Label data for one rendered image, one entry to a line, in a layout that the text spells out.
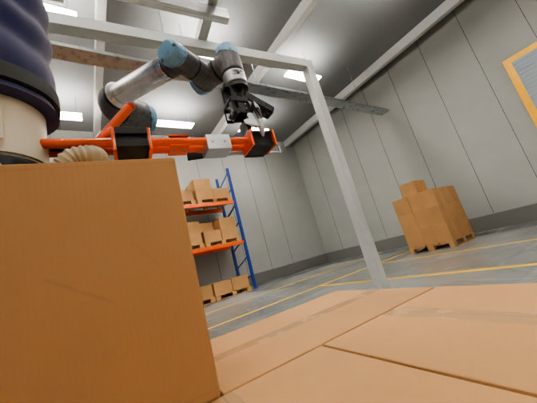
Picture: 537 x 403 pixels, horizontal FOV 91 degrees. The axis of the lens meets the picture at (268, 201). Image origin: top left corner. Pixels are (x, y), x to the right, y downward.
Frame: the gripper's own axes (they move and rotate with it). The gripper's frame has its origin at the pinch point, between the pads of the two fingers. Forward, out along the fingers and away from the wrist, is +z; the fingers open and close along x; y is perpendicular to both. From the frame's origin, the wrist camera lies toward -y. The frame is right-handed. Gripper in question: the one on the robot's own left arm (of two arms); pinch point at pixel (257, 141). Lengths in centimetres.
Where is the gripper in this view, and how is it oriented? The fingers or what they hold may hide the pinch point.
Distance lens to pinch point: 85.5
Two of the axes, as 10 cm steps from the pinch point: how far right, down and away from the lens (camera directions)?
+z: 2.6, 9.4, -2.1
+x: 4.3, -3.1, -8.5
